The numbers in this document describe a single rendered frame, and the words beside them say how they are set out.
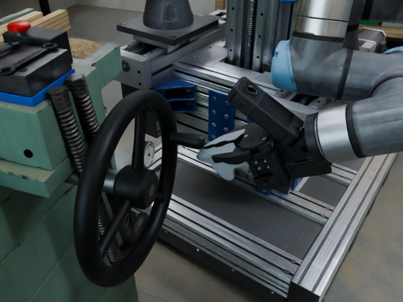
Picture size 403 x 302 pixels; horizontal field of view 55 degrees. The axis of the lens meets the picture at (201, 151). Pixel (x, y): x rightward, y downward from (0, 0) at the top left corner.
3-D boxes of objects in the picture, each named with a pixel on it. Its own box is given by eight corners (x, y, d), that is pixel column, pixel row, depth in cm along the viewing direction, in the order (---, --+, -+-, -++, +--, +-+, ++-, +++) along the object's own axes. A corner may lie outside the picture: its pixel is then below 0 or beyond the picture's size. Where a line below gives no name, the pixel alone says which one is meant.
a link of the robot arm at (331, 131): (342, 123, 47) (349, 90, 53) (306, 130, 50) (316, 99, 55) (360, 170, 50) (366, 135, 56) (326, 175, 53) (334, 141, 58)
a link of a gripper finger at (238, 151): (211, 169, 60) (262, 160, 54) (207, 162, 59) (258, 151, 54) (222, 151, 63) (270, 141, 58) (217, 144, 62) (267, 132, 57)
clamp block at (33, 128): (51, 174, 50) (33, 114, 45) (-31, 154, 54) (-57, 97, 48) (108, 118, 62) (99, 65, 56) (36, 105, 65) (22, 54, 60)
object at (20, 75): (34, 107, 46) (21, 64, 43) (-39, 93, 49) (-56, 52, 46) (92, 65, 56) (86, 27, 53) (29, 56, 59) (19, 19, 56)
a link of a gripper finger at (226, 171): (203, 189, 65) (251, 181, 60) (186, 161, 63) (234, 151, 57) (210, 177, 67) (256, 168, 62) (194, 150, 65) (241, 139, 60)
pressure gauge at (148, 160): (145, 180, 89) (142, 151, 85) (131, 177, 90) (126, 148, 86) (156, 164, 94) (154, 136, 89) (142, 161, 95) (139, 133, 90)
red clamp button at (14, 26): (21, 35, 51) (19, 27, 50) (3, 32, 52) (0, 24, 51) (36, 27, 53) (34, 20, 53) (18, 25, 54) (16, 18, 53)
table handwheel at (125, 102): (127, 325, 57) (69, 210, 37) (16, 288, 62) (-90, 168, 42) (191, 181, 76) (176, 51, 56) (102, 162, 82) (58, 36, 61)
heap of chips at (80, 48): (85, 58, 74) (83, 48, 72) (41, 52, 76) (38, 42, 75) (104, 45, 79) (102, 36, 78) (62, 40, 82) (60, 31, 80)
